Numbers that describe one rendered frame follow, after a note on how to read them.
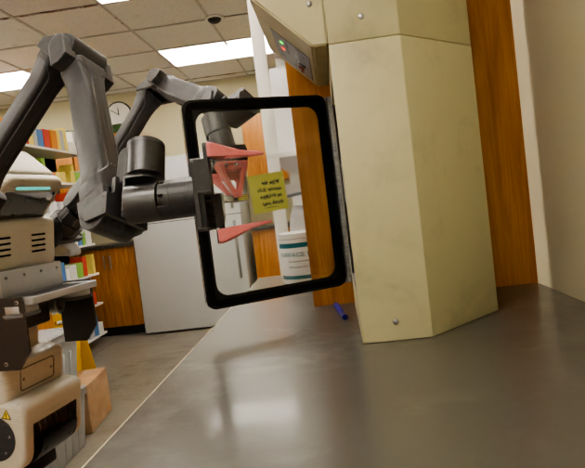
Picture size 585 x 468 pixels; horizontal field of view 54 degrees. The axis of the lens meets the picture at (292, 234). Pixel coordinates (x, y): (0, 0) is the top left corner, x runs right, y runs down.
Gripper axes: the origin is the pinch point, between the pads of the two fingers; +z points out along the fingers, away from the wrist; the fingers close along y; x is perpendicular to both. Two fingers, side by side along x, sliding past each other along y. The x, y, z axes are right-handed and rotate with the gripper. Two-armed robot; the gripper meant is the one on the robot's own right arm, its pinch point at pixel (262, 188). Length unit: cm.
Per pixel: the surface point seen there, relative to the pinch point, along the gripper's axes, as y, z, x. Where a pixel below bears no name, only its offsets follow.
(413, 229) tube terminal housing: -9.1, 21.7, 8.8
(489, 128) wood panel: 8, 45, 46
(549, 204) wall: -10, 55, 44
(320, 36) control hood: 22.2, 11.1, 8.6
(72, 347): -62, -137, 215
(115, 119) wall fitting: 122, -219, 561
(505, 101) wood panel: 13, 49, 46
